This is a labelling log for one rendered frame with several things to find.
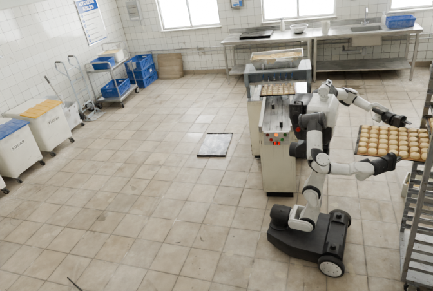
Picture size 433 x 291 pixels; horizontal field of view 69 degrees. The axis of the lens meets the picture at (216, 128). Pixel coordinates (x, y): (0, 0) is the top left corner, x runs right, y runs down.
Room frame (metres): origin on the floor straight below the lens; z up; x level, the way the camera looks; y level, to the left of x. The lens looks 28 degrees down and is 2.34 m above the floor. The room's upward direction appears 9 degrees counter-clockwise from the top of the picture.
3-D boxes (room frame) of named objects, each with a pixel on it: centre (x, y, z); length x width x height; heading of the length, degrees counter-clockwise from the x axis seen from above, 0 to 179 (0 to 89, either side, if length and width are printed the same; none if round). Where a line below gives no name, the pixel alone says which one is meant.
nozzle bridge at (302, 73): (3.37, -0.78, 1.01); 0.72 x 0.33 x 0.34; 74
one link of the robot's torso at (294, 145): (1.93, -0.66, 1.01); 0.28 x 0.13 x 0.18; 60
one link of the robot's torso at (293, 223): (1.96, -0.61, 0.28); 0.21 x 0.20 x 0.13; 60
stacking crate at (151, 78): (7.09, 1.49, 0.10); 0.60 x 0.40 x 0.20; 156
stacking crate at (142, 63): (7.09, 1.49, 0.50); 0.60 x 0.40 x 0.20; 161
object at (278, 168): (2.88, -0.65, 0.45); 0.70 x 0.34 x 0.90; 164
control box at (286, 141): (2.53, -0.55, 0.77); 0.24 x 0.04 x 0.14; 74
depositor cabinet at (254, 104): (3.83, -0.91, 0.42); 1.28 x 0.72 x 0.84; 164
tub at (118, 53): (6.40, 1.86, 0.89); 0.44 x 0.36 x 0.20; 77
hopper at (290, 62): (3.37, -0.78, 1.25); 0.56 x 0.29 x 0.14; 74
